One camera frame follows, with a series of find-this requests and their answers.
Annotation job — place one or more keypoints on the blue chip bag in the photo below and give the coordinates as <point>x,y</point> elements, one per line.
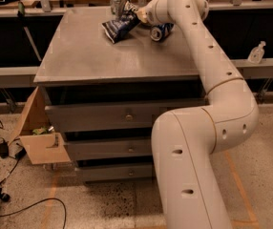
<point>116,30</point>

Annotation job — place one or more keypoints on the grey metal rail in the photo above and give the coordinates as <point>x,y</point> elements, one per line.
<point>17,77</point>

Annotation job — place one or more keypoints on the middle grey drawer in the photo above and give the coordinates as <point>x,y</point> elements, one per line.
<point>109,148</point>

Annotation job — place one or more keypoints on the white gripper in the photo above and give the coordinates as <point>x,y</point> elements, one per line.
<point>150,12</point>

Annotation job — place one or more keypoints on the blue soda can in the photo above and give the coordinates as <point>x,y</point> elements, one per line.
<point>160,32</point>

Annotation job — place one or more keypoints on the cardboard box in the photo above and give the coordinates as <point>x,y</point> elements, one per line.
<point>33,128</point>

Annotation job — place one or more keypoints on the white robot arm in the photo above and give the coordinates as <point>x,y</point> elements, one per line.
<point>183,139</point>

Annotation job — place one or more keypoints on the grey drawer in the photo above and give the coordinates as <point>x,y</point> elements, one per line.
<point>115,172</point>
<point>113,115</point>
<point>109,148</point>

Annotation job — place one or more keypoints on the grey drawer cabinet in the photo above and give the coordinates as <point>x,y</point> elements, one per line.
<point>83,66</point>

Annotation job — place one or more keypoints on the clear sanitizer bottle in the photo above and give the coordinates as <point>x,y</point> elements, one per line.
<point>256,54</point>

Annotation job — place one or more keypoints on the black power adapter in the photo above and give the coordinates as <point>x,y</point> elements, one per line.
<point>4,150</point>

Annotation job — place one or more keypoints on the top grey drawer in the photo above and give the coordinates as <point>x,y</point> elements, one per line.
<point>113,115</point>

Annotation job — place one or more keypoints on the bottom grey drawer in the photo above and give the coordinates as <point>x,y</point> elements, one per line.
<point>115,172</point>

